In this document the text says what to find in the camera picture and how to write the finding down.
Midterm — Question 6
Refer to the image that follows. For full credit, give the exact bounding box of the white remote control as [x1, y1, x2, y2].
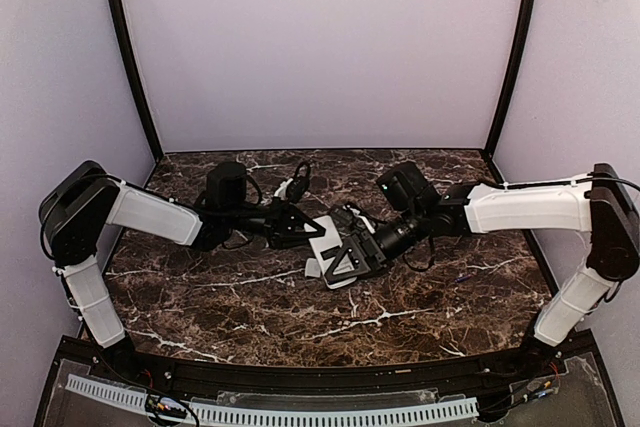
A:
[309, 215, 356, 290]

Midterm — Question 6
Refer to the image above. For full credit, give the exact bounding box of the white battery cover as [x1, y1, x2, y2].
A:
[304, 258, 322, 278]

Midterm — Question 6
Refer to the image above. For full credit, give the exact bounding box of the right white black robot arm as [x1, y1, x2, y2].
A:
[310, 162, 639, 376]

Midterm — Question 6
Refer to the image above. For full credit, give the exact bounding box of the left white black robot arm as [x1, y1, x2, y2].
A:
[38, 160, 326, 357]

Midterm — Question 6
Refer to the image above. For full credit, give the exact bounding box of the green circuit board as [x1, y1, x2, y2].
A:
[144, 395, 187, 420]

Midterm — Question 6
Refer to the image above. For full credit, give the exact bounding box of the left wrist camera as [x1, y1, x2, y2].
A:
[274, 161, 311, 204]

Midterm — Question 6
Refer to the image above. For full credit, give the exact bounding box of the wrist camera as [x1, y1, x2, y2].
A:
[329, 202, 380, 233]
[274, 161, 311, 204]

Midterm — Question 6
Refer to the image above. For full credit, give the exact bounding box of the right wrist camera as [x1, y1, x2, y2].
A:
[329, 202, 380, 233]

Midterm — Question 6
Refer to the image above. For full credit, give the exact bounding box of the white slotted cable duct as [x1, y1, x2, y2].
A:
[65, 374, 479, 426]

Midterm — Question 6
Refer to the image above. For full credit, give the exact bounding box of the black front rail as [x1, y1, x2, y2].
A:
[135, 349, 525, 392]

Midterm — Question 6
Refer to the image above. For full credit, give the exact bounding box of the left black frame post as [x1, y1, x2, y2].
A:
[107, 0, 164, 163]

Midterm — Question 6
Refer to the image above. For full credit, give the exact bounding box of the black frame post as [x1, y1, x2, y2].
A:
[483, 0, 535, 163]
[107, 0, 164, 163]

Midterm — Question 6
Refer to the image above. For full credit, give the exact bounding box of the right black frame post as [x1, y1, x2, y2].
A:
[483, 0, 535, 163]

